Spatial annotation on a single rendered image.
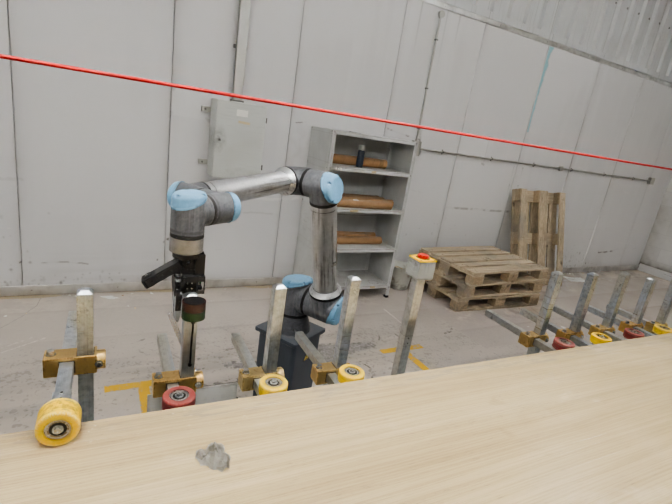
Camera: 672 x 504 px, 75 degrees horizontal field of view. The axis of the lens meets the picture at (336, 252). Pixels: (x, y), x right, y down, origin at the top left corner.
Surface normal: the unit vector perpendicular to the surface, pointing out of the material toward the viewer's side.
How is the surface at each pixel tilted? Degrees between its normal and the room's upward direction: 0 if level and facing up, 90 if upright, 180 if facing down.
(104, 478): 0
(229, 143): 90
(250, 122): 90
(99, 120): 90
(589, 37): 90
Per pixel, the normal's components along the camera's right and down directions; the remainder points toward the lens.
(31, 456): 0.15, -0.95
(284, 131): 0.46, 0.32
